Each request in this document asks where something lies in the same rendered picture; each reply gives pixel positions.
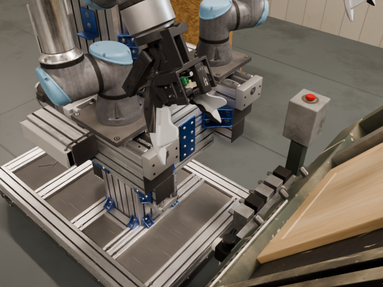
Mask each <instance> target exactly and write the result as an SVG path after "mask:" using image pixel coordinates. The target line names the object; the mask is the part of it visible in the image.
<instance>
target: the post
mask: <svg viewBox="0 0 383 287"><path fill-rule="evenodd" d="M307 149H308V148H307V147H305V146H303V145H301V144H299V143H297V142H295V141H293V140H291V143H290V148H289V151H288V156H287V161H286V166H285V168H286V169H288V170H290V171H292V173H291V176H292V175H295V176H297V177H299V175H300V174H301V173H299V172H298V169H299V168H301V167H302V166H303V164H304V160H305V156H306V153H307Z"/></svg>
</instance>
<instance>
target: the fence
mask: <svg viewBox="0 0 383 287"><path fill-rule="evenodd" d="M381 143H383V126H382V127H380V128H378V129H377V130H375V131H373V132H371V133H369V134H368V135H366V136H365V137H363V138H360V139H359V140H357V141H356V142H354V143H352V144H350V145H348V146H347V147H345V148H343V149H341V150H339V151H338V152H337V153H336V154H335V155H334V156H333V158H332V160H333V161H334V163H335V164H337V165H340V164H342V163H344V162H346V161H348V160H350V159H352V158H354V157H356V156H358V155H360V154H361V153H363V152H365V151H367V150H369V149H371V148H373V147H375V146H377V145H379V144H381Z"/></svg>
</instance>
